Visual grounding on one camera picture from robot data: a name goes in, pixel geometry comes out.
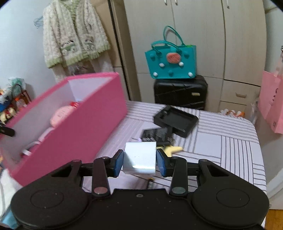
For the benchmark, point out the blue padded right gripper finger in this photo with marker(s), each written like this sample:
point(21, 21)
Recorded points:
point(176, 168)
point(103, 168)

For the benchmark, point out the pink cardboard storage box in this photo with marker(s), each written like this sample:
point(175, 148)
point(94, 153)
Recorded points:
point(101, 107)

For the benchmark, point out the pink paper shopping bag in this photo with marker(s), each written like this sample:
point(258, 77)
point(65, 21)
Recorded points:
point(270, 98)

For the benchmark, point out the teal felt handbag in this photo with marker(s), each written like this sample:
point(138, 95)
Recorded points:
point(167, 60)

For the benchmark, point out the round pink compact case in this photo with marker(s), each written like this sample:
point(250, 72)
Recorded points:
point(61, 114)

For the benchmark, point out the black foam tray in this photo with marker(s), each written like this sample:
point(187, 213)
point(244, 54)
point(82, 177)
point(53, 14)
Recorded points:
point(182, 123)

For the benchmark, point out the yellow star-shaped toy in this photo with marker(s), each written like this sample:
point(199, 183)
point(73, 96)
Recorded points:
point(169, 150)

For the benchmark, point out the clutter on bedside cabinet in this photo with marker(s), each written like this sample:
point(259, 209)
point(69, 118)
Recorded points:
point(13, 98)

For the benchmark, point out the black hard-shell suitcase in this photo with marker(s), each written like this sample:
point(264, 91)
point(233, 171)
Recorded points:
point(187, 93)

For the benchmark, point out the small white box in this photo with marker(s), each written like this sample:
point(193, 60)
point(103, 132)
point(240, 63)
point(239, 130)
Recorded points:
point(140, 158)

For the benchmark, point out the cream green knit cardigan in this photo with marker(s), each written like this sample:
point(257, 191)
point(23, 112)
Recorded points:
point(72, 35)

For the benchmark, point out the black flat battery pack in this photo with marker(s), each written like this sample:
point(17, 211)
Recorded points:
point(162, 136)

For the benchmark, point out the beige wooden wardrobe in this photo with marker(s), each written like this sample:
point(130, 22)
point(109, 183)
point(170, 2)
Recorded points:
point(230, 40)

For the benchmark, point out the striped white tablecloth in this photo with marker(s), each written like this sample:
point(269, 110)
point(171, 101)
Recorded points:
point(230, 142)

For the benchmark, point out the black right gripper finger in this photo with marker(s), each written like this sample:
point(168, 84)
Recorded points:
point(7, 131)

